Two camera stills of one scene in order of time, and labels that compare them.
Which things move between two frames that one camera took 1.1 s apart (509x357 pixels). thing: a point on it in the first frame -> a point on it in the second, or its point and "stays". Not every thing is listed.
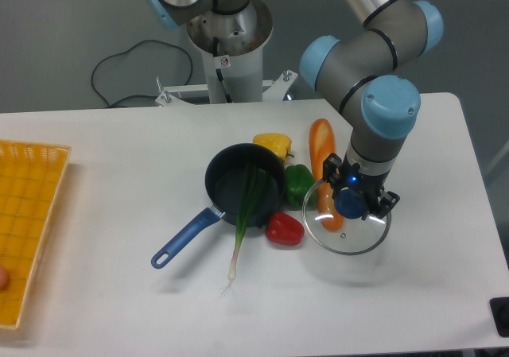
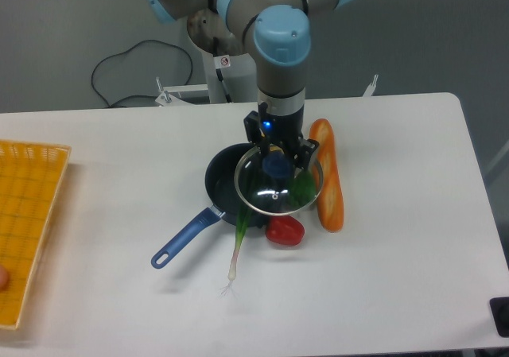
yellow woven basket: x=31 y=175 stays
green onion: x=253 y=186 stays
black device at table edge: x=499 y=309 stays
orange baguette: x=322 y=144 stays
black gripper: x=339 y=174 -> x=280 y=133
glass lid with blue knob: x=336 y=223 -> x=267 y=184
